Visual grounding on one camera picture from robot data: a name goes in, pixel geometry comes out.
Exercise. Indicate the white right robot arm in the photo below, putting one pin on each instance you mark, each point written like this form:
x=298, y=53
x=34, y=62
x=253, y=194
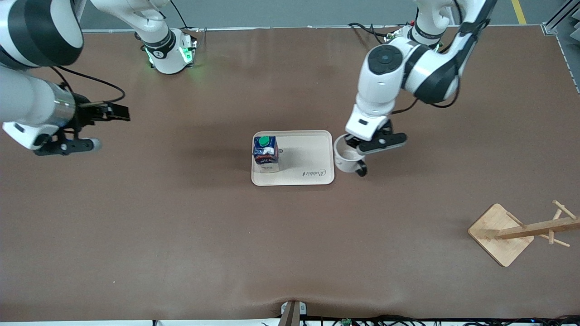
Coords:
x=31, y=99

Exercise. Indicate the blue milk carton green cap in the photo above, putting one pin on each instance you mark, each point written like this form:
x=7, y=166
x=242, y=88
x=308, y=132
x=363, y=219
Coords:
x=265, y=151

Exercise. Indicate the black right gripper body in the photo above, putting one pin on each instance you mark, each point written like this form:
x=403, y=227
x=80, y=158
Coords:
x=84, y=116

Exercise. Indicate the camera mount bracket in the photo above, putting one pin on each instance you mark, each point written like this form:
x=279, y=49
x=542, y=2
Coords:
x=292, y=312

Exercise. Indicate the beige plastic tray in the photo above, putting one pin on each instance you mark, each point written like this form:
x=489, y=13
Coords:
x=303, y=158

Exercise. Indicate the aluminium frame profile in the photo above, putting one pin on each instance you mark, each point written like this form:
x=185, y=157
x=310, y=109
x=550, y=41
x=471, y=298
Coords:
x=564, y=22
x=80, y=9

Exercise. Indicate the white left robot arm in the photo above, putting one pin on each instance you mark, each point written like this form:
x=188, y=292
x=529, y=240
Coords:
x=385, y=77

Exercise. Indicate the wooden mug rack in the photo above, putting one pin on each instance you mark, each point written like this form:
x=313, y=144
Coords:
x=498, y=233

